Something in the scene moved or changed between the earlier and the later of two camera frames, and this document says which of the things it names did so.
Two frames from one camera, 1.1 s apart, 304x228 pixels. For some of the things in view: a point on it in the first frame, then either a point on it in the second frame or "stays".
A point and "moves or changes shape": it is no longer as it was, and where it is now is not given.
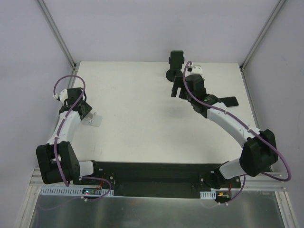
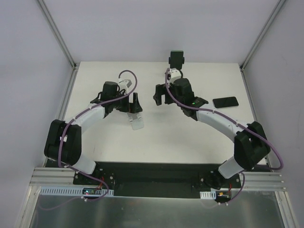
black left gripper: (83, 108) -> (129, 106)
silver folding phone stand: (91, 119) moves or changes shape
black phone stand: (176, 60) stays
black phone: (230, 101) stays
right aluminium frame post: (261, 34) stays
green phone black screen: (176, 59) stays
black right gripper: (180, 83) -> (163, 95)
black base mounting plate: (157, 179) stays
